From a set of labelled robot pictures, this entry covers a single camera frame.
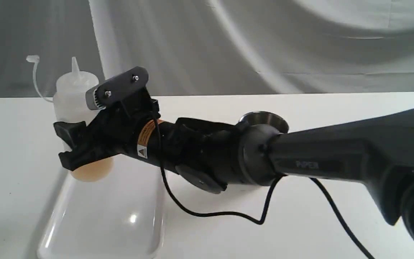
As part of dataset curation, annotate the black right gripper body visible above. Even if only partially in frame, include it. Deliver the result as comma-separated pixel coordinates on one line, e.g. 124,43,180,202
81,88,162,160

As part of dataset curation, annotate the translucent squeeze bottle amber liquid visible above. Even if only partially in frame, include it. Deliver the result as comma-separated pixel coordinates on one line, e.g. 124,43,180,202
26,55,114,182

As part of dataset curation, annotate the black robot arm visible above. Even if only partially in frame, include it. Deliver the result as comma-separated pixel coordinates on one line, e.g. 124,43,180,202
53,89,414,259

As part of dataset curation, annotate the stainless steel cup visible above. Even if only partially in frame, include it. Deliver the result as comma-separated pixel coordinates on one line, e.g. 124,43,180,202
239,110,289,134

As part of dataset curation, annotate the white rectangular plastic tray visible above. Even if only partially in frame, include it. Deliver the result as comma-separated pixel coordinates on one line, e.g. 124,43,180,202
37,155,165,259

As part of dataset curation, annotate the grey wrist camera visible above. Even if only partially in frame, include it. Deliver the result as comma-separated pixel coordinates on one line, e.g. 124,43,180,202
85,66,149,110

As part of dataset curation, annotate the black camera cable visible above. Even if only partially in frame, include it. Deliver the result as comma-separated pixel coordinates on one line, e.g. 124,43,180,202
151,101,376,259

